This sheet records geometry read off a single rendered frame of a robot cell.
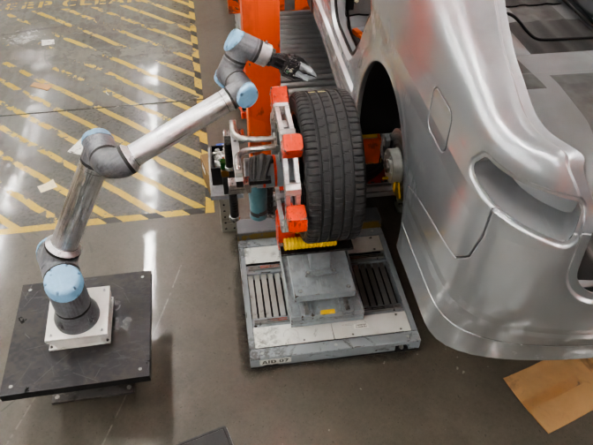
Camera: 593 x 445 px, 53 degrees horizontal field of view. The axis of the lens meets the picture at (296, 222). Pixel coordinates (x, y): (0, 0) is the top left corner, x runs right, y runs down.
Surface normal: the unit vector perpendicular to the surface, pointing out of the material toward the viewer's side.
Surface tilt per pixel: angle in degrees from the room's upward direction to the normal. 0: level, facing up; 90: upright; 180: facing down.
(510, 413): 0
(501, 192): 17
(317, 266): 90
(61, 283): 9
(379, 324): 0
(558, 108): 2
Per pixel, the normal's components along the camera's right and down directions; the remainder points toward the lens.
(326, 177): 0.12, 0.20
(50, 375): 0.00, -0.73
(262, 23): 0.15, 0.68
